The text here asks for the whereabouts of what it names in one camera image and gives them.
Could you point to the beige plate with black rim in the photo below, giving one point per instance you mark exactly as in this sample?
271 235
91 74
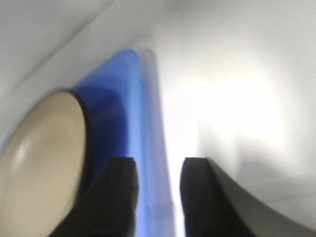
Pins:
42 165

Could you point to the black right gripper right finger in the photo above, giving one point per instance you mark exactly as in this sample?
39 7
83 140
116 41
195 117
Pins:
214 205

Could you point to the blue plastic tray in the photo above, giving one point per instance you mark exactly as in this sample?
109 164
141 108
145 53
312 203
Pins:
123 103

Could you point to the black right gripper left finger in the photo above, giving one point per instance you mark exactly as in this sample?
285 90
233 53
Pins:
108 207

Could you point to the grey cabinet lower shelf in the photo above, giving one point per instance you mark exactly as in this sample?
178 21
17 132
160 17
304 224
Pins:
237 80

